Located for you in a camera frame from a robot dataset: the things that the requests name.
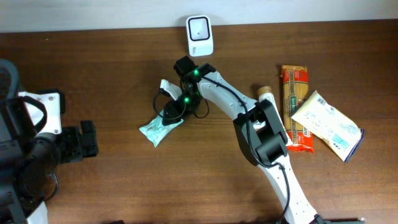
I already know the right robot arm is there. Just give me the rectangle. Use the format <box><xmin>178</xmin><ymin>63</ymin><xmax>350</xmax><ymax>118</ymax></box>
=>
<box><xmin>159</xmin><ymin>56</ymin><xmax>325</xmax><ymax>223</ymax></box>

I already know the white barcode scanner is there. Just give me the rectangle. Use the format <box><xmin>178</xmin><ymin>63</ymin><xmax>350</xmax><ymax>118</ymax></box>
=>
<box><xmin>185</xmin><ymin>15</ymin><xmax>214</xmax><ymax>57</ymax></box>

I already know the white bamboo conditioner tube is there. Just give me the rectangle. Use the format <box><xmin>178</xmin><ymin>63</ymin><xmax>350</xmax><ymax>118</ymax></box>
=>
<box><xmin>253</xmin><ymin>85</ymin><xmax>295</xmax><ymax>147</ymax></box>

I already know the dark plastic basket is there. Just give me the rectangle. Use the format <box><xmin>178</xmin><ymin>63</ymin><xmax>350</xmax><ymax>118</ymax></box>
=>
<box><xmin>1</xmin><ymin>59</ymin><xmax>21</xmax><ymax>101</ymax></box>

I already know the black camera cable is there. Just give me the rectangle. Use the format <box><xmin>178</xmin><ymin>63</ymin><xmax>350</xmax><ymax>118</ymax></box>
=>
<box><xmin>152</xmin><ymin>76</ymin><xmax>292</xmax><ymax>224</ymax></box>

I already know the teal tissue pack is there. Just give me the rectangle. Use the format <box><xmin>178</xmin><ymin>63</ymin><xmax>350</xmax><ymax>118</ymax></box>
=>
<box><xmin>139</xmin><ymin>115</ymin><xmax>184</xmax><ymax>147</ymax></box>

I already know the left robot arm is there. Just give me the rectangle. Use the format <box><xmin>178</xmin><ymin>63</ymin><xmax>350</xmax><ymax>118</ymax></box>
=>
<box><xmin>1</xmin><ymin>90</ymin><xmax>99</xmax><ymax>224</ymax></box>

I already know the yellow snack bag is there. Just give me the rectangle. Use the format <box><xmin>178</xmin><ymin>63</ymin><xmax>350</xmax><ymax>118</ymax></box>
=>
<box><xmin>290</xmin><ymin>90</ymin><xmax>364</xmax><ymax>163</ymax></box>

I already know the spaghetti pasta package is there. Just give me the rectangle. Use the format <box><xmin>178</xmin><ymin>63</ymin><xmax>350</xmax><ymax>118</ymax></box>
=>
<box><xmin>282</xmin><ymin>65</ymin><xmax>314</xmax><ymax>153</ymax></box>

